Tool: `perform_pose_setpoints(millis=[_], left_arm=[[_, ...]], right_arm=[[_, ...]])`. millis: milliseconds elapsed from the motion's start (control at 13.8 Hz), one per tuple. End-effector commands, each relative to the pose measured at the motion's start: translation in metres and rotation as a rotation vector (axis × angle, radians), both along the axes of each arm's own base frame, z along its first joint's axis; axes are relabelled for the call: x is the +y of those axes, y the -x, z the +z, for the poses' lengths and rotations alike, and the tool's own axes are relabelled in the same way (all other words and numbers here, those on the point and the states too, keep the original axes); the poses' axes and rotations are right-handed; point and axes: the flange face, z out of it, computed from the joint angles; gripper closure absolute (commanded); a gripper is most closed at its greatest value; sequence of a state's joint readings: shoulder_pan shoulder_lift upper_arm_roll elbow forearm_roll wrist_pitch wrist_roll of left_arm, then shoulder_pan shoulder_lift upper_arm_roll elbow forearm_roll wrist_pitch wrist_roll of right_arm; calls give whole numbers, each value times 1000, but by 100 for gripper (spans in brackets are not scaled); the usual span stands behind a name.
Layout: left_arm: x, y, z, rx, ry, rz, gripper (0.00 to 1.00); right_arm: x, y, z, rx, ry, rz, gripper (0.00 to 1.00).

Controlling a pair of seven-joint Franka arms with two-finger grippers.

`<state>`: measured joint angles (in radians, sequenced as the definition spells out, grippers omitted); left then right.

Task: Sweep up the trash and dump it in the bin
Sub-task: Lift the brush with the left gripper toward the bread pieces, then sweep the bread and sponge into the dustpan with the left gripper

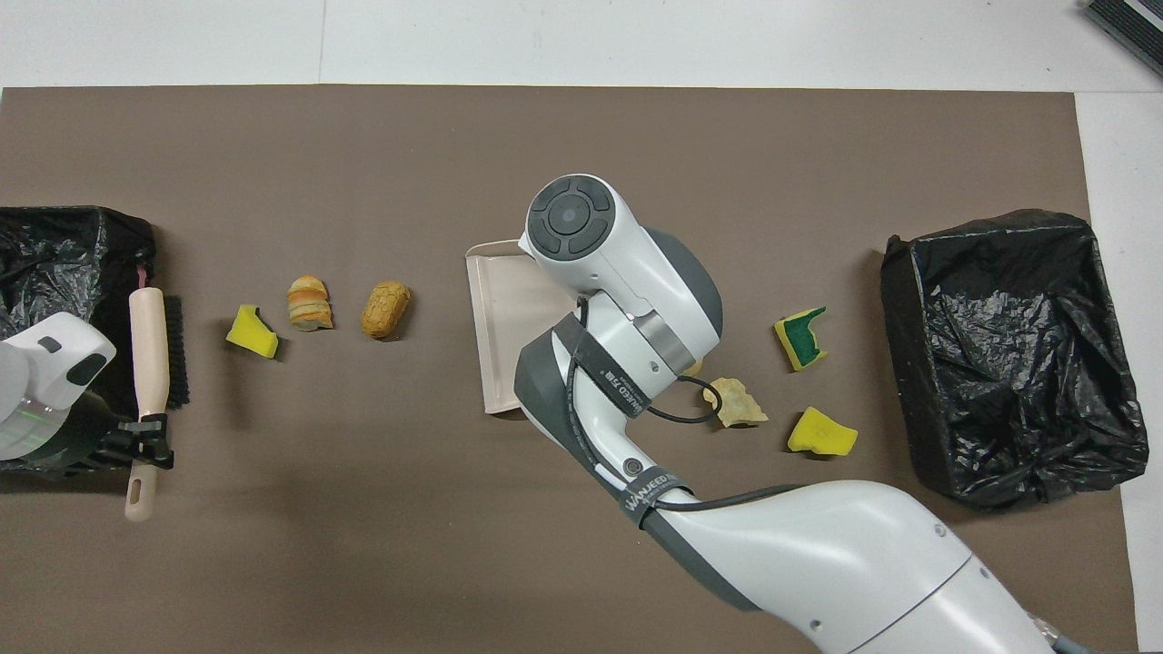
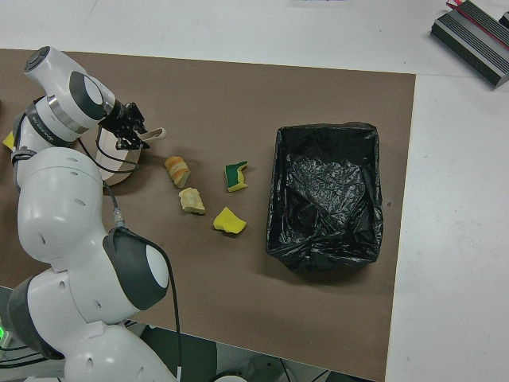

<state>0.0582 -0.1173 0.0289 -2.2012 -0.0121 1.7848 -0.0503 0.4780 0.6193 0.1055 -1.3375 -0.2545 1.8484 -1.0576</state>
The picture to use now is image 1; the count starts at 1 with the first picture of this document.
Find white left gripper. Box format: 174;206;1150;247
0;313;175;471

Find beige brush black bristles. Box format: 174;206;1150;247
124;287;192;524

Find brown bread roll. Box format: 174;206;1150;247
360;281;412;341

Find beige plastic dustpan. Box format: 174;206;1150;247
464;238;582;416

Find pale bread piece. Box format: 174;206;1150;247
702;376;770;429

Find green yellow sponge piece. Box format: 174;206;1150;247
773;306;830;372

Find black bag lined bin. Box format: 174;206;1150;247
880;209;1150;511
0;205;157;480

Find brown table mat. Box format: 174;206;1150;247
0;84;1141;654

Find black ribbed device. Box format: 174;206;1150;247
1081;0;1163;78

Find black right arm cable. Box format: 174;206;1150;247
568;300;800;514

